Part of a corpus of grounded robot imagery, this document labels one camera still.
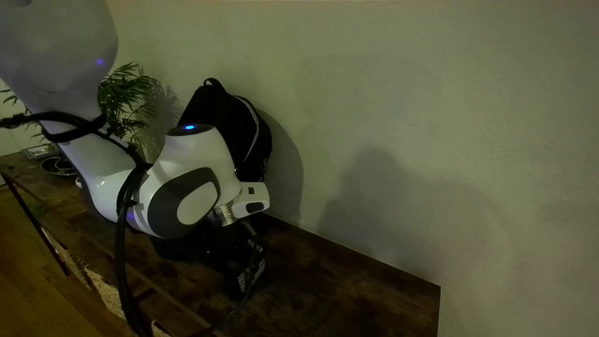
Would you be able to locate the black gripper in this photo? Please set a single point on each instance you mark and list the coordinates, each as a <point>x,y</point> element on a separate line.
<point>225,248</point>

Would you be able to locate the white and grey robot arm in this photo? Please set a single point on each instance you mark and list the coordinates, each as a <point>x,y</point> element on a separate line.
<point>55,58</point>

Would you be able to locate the black backpack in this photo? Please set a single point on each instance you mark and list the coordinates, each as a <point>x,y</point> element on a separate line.
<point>235,125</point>

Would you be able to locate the green potted plant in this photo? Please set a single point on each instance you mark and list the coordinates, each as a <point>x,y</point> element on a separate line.
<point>126,104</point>

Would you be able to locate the dark round tray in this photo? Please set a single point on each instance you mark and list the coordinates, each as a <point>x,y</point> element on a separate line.
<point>61,168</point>

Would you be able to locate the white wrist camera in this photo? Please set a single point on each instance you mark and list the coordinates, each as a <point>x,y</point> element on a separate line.
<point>252,200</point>

